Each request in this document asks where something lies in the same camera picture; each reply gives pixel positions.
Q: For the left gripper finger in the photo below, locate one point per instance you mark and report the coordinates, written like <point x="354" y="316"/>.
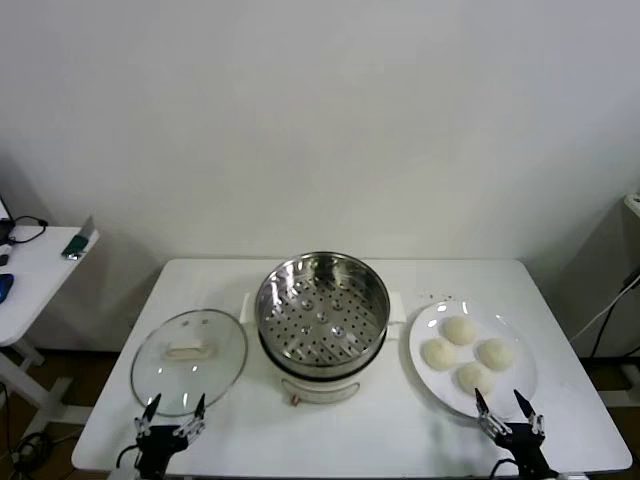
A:
<point x="147" y="417"/>
<point x="195" y="422"/>

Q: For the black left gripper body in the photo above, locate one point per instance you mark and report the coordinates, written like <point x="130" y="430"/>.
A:
<point x="155" y="450"/>

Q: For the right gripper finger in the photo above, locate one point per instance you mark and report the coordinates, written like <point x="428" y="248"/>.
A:
<point x="487" y="417"/>
<point x="532" y="420"/>

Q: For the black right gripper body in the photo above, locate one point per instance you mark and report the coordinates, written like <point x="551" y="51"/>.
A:
<point x="525" y="450"/>

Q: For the white steamed baozi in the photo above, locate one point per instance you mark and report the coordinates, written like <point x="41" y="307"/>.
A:
<point x="440" y="355"/>
<point x="460" y="331"/>
<point x="475" y="379"/>
<point x="496" y="355"/>

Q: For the round glass lid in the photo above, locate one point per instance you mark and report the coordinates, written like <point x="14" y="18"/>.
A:
<point x="220" y="350"/>

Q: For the perforated steel steamer basket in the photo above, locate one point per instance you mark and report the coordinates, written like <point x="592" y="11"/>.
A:
<point x="300" y="320"/>

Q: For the white round plate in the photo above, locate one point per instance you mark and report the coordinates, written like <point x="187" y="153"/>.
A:
<point x="520" y="380"/>

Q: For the white electric cooker pot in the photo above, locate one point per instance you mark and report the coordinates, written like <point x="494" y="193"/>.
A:
<point x="320" y="390"/>

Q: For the black plug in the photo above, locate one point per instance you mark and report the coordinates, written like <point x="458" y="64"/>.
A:
<point x="631" y="280"/>

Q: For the white side table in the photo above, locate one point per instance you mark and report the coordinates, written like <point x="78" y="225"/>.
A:
<point x="40" y="280"/>

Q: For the blue computer mouse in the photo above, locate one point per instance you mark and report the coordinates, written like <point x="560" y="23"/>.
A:
<point x="5" y="287"/>

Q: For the small white desk object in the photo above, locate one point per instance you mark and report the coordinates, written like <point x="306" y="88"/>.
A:
<point x="4" y="248"/>

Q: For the black desk device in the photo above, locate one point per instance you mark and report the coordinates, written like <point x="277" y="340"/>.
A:
<point x="4" y="227"/>

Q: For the white box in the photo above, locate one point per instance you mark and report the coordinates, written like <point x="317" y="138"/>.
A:
<point x="635" y="202"/>

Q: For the white metal frame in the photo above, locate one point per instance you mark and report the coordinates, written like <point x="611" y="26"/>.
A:
<point x="620" y="395"/>

